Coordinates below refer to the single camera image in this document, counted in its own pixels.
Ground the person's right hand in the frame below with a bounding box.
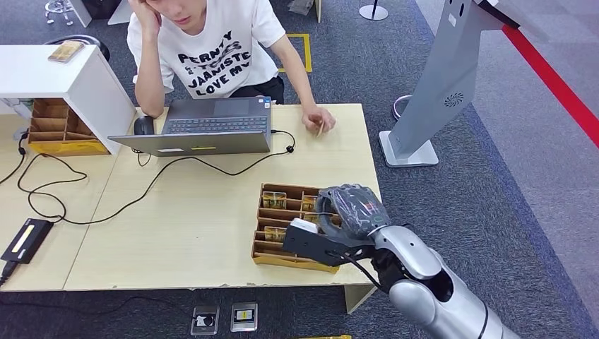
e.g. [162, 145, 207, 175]
[127, 0, 162, 38]

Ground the person's left hand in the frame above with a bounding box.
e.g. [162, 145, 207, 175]
[302, 105, 337, 138]

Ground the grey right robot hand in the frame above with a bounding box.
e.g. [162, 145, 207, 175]
[316, 184, 391, 240]

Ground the cardboard card organizer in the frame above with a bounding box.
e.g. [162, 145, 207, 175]
[251, 182, 343, 275]
[27, 98, 111, 157]

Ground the black computer mouse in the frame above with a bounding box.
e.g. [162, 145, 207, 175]
[134, 115, 156, 136]

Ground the person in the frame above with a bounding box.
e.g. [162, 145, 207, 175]
[126, 0, 337, 139]

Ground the gold card stack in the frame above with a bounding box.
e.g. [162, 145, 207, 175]
[48, 41, 85, 64]

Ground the white cabinet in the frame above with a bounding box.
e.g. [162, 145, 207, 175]
[70, 0, 139, 28]

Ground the black round stool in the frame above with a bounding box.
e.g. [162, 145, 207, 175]
[44, 35, 112, 63]

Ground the light wood table leg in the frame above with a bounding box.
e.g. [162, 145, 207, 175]
[343, 284, 378, 314]

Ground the chrome chair base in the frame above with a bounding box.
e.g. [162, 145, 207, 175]
[45, 0, 76, 27]

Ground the beige board stand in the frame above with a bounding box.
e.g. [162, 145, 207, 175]
[287, 0, 324, 24]

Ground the grey laptop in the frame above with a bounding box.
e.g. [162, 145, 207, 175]
[107, 97, 274, 157]

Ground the white desk shelf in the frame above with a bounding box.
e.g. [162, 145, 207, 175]
[0, 45, 136, 155]

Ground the grey stanchion base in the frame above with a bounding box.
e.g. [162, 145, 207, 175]
[358, 0, 389, 22]

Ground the grey kiosk stand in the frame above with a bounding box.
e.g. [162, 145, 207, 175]
[378, 0, 521, 168]

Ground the floor socket plate yellow label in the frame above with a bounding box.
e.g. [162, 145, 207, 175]
[230, 302, 259, 333]

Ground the steel floor socket plate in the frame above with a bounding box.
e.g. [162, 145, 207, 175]
[190, 305, 220, 336]

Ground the red barrier belt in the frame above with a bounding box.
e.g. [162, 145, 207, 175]
[500, 23, 599, 150]

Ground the black adapter yellow label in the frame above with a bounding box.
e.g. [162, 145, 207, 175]
[1, 218, 54, 266]

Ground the long black power cable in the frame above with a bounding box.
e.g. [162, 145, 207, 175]
[17, 129, 297, 227]

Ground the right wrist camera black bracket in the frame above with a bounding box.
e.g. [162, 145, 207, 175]
[282, 218, 375, 268]

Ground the metal ring base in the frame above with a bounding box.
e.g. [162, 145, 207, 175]
[392, 95, 413, 121]

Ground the black cable with plug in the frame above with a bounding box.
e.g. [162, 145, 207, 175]
[0, 132, 29, 186]

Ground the black adapter input cable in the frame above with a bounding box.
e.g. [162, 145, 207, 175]
[0, 261, 20, 287]

